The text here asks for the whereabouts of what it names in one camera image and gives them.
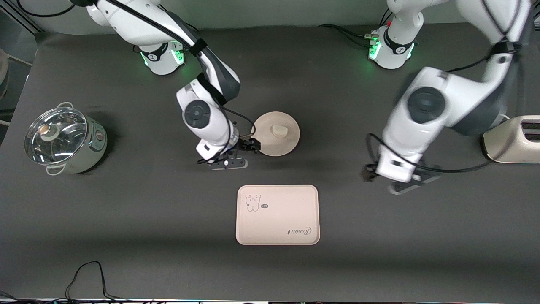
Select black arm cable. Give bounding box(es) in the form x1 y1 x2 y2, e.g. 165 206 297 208
17 0 257 163
366 0 532 174

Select beige round object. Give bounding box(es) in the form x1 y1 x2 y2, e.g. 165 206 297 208
0 49 10 98

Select glass pot lid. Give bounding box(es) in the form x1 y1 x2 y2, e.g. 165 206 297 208
24 107 88 165

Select round beige plate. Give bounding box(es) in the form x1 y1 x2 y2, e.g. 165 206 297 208
252 111 300 157

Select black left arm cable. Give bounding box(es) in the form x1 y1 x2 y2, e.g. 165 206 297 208
366 0 532 174

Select cream white toaster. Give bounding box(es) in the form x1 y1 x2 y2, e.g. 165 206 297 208
482 115 540 164

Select black arm base cables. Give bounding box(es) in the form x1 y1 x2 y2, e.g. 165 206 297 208
319 8 395 49
157 6 200 55

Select thin black table cable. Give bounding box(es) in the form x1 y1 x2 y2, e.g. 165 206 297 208
65 261 127 302

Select black right arm base cables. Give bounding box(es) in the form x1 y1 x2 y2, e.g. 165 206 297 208
157 6 200 55

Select black left arm base cables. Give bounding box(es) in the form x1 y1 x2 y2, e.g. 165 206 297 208
319 8 395 49

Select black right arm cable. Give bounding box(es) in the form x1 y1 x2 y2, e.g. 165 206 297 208
17 0 257 163

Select beige rectangular rabbit tray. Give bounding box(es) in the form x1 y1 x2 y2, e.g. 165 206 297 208
235 185 321 245

